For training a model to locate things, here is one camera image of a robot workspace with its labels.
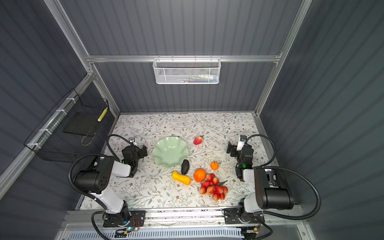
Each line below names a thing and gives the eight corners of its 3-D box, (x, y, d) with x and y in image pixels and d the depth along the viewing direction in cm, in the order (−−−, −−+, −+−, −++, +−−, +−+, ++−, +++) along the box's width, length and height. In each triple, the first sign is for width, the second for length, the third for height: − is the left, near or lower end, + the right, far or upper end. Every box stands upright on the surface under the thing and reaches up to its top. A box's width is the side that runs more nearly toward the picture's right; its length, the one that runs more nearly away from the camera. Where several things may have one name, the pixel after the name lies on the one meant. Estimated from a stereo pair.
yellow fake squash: (171, 178, 89) (170, 176, 86) (174, 172, 91) (173, 170, 88) (188, 186, 86) (188, 184, 83) (191, 179, 88) (191, 177, 85)
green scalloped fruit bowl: (152, 167, 93) (150, 163, 89) (157, 140, 106) (156, 136, 102) (187, 167, 93) (187, 163, 89) (188, 140, 106) (188, 136, 102)
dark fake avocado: (181, 174, 89) (180, 171, 87) (182, 161, 95) (181, 159, 92) (189, 174, 89) (188, 171, 87) (189, 161, 95) (189, 159, 92)
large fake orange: (198, 184, 86) (198, 180, 82) (192, 176, 89) (192, 172, 85) (206, 178, 88) (207, 174, 84) (201, 170, 91) (201, 166, 87)
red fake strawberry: (193, 144, 104) (193, 140, 101) (199, 136, 108) (199, 133, 105) (198, 147, 103) (198, 143, 99) (204, 139, 107) (204, 136, 103)
